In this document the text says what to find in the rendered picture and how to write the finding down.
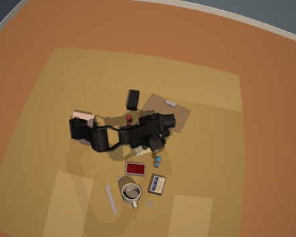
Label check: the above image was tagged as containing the brown clipboard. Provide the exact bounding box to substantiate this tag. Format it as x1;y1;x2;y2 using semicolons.
139;93;191;133

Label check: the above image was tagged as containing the grey mug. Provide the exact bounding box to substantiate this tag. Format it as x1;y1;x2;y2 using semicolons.
122;183;141;210

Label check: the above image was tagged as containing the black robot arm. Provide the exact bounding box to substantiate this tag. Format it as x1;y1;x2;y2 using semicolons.
69;113;176;153

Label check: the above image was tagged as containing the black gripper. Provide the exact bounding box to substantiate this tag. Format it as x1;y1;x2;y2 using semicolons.
130;128;170;149

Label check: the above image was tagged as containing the blue-topped rubber stamp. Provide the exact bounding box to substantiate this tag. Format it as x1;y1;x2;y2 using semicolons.
155;157;161;168

